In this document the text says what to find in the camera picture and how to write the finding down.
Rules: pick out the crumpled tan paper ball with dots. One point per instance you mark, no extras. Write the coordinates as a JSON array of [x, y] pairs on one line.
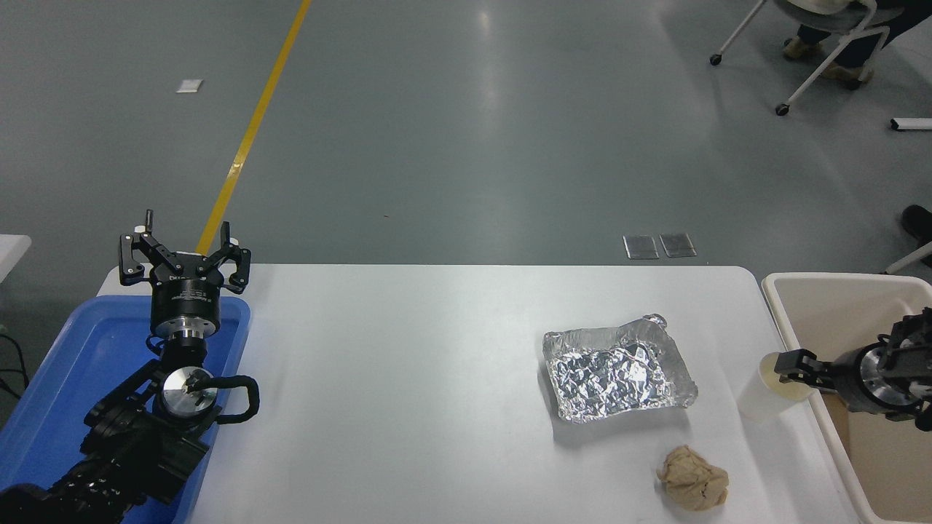
[[692, 479]]

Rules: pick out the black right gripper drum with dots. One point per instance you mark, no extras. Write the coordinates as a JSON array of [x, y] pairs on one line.
[[850, 378]]

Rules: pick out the blue plastic tray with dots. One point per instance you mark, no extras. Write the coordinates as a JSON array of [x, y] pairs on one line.
[[80, 356]]

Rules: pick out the large pale bin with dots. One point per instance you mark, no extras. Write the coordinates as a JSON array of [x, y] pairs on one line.
[[830, 306]]

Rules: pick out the white bar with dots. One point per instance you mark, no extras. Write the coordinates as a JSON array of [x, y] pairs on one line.
[[911, 124]]

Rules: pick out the crumpled foil tray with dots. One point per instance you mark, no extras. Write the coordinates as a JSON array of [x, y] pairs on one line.
[[611, 371]]

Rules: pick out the person's dark shoe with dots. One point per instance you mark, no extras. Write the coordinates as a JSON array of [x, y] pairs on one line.
[[919, 222]]

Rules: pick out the white chair base leg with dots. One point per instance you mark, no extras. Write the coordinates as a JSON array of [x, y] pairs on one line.
[[910, 260]]

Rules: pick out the white-framed wheeled chair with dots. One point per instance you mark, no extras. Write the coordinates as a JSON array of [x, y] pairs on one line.
[[837, 44]]

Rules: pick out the metal floor plate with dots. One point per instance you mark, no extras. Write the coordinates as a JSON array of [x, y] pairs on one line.
[[677, 244], [641, 247]]

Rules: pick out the white paper cup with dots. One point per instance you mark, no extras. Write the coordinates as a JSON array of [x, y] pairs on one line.
[[757, 400]]

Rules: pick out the seated person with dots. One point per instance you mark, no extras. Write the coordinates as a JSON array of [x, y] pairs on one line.
[[863, 47]]

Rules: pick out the white side table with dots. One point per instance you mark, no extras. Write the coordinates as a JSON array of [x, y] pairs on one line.
[[11, 255]]

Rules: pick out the brown cardboard piece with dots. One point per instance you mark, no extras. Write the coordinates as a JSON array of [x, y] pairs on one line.
[[848, 429]]

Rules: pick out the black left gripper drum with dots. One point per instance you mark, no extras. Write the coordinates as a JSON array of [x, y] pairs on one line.
[[186, 302]]

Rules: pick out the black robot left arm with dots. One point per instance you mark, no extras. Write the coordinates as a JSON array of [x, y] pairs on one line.
[[138, 451]]

